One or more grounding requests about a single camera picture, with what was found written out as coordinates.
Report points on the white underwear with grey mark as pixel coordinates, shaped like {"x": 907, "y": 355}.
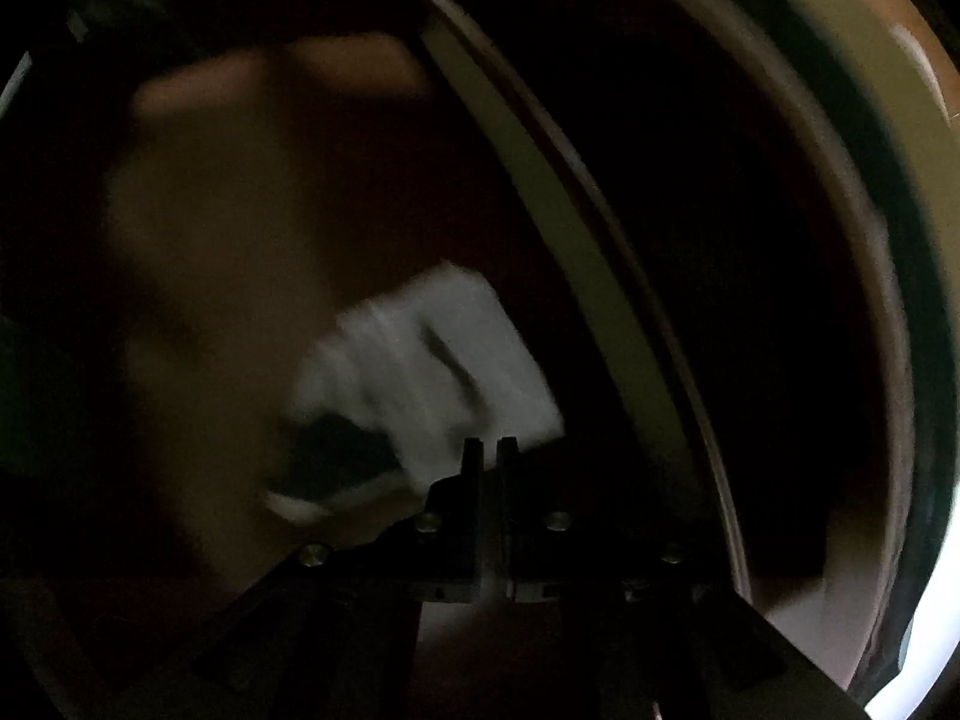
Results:
{"x": 420, "y": 360}

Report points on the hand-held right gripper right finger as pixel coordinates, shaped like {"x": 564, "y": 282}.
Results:
{"x": 510, "y": 465}

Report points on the wooden drawer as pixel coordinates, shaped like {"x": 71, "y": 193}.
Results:
{"x": 225, "y": 240}

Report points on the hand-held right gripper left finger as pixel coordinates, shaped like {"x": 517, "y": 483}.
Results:
{"x": 469, "y": 465}

